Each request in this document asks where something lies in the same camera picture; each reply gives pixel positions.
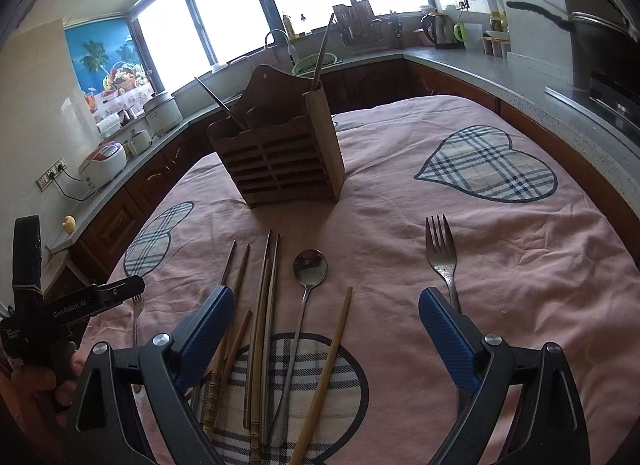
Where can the thin dark chopstick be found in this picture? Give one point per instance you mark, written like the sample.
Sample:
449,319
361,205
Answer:
229,262

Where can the metal chopstick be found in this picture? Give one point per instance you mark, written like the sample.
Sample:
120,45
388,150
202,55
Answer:
220,102
272,305
322,47
261,305

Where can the tropical fruit wall poster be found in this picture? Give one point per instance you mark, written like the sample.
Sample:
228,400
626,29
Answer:
107,60

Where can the small yellow object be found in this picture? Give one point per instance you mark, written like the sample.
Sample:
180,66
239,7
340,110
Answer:
68,224

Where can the yellow bottle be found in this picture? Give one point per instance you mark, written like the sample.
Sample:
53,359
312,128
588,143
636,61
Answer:
287,26

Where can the bamboo chopstick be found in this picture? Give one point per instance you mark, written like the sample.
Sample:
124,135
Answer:
263,345

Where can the white slow cooker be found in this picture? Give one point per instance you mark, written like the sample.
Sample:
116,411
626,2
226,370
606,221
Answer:
162,112

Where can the short wooden chopstick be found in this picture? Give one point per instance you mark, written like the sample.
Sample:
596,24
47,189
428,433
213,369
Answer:
237,350

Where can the chrome kitchen faucet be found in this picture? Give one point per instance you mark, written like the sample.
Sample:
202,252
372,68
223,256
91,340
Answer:
277,35

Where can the large metal fork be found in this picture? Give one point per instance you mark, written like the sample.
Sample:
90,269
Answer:
441,250

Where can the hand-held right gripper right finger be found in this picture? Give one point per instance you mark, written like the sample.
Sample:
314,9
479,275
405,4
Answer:
446,340

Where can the person's left hand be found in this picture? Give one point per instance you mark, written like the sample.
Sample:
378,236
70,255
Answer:
32,379

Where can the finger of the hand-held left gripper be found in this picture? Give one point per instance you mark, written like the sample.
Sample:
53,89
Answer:
122,289

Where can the wall socket with plug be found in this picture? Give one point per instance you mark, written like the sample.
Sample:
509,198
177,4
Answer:
50,174

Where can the white bowl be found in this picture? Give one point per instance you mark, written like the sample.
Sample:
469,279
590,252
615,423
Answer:
219,67

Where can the large kitchen window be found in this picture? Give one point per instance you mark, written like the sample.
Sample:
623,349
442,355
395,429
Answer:
225,10

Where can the grey kitchen countertop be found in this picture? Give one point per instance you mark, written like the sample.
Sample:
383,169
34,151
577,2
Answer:
525,80

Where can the small white pot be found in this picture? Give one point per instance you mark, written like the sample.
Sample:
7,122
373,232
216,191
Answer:
137,141

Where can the gas stove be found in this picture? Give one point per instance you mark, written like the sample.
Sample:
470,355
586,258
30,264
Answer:
600,95

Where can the white and red rice cooker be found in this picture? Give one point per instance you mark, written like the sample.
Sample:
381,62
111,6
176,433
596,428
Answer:
102,162

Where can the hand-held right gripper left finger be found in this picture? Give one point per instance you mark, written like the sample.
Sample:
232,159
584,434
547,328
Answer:
205,330

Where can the group of condiment bottles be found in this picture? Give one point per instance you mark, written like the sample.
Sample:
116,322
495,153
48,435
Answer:
495,45

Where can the metal spoon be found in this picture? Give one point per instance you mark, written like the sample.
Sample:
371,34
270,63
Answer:
310,265

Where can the steel electric kettle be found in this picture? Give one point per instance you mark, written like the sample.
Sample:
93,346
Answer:
434,30

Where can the small metal fork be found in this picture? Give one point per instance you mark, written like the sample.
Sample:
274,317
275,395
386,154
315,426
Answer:
137,306

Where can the dish rack with cutting boards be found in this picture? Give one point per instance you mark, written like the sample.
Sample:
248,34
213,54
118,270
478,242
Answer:
357,22

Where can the wooden utensil holder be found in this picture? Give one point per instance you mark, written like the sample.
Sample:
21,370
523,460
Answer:
280,155

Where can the pink plaid-heart tablecloth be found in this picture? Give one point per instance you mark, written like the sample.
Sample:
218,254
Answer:
450,245

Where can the green colander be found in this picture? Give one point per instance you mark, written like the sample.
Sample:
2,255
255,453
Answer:
312,62

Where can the light wooden chopstick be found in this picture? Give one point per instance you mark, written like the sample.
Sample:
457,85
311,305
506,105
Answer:
325,375

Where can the yellow-capped condiment bottle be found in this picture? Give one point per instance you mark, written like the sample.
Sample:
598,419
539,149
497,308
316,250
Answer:
495,21

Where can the brown wooden chopstick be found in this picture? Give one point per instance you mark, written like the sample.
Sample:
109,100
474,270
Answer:
241,267

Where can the white wall socket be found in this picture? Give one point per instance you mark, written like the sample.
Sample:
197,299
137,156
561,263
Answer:
464,2

